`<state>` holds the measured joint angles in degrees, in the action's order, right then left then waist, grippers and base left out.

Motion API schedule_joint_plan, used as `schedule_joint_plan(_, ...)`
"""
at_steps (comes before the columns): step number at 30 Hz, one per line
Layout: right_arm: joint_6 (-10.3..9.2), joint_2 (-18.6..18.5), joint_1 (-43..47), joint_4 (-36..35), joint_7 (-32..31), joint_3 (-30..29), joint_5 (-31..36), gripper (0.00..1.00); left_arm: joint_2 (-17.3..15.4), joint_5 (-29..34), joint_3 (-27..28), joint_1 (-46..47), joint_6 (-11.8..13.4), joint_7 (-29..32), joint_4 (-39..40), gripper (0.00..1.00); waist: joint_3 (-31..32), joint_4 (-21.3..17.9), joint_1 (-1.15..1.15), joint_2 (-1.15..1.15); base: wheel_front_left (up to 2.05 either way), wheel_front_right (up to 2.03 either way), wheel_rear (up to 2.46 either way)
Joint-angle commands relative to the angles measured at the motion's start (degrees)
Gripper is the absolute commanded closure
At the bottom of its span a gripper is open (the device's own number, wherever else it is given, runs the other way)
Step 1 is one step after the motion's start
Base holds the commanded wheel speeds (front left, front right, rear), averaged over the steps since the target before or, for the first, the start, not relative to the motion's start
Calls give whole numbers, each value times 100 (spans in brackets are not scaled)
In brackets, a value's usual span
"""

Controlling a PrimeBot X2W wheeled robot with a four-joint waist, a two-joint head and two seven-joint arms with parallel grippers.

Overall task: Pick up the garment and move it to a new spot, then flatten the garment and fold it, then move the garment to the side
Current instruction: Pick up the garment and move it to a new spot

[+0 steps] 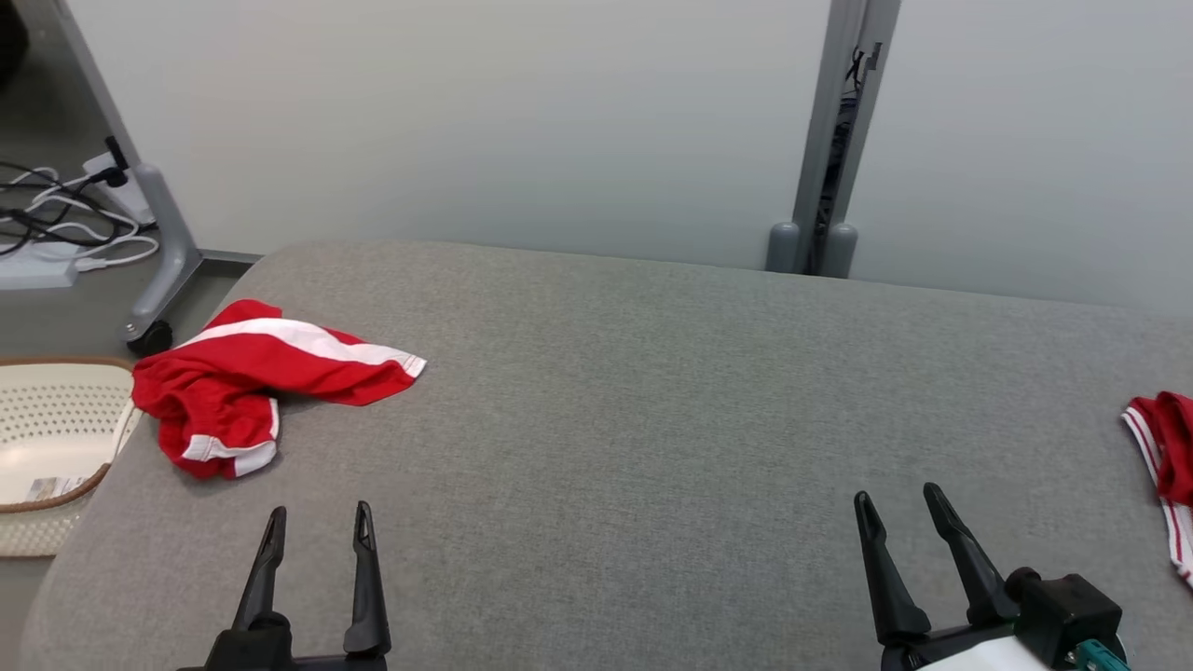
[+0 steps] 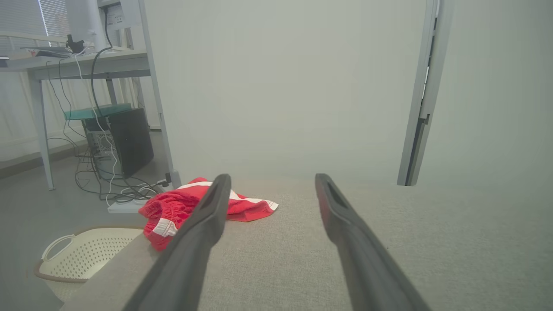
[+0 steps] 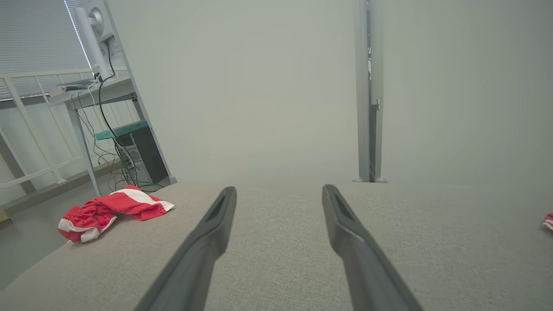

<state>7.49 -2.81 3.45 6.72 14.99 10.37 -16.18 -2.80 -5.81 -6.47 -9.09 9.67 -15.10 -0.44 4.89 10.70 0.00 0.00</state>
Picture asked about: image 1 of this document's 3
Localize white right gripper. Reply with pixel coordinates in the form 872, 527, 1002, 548
853, 482, 1054, 671

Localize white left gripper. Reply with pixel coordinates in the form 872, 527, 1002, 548
177, 500, 392, 671

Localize red shorts with white stripe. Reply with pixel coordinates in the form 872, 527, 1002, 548
130, 299, 428, 480

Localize red shirt with white sleeves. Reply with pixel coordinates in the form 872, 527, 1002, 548
1121, 391, 1193, 588

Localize white perforated laundry basket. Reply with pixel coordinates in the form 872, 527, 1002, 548
0, 357, 141, 558

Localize grey partition foot with caster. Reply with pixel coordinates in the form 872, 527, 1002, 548
19, 0, 203, 357

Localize white power strip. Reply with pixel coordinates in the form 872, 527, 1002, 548
0, 244, 80, 290

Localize white charger with black plug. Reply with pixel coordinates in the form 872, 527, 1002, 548
82, 135, 156, 226

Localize black right cable teal plug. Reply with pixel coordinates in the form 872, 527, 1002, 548
1063, 638, 1133, 671

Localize white floor cable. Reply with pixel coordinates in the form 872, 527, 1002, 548
0, 168, 161, 273

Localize grey metal partition post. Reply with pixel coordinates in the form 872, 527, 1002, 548
766, 0, 903, 279

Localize black floor cable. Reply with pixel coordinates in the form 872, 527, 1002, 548
0, 160, 117, 257

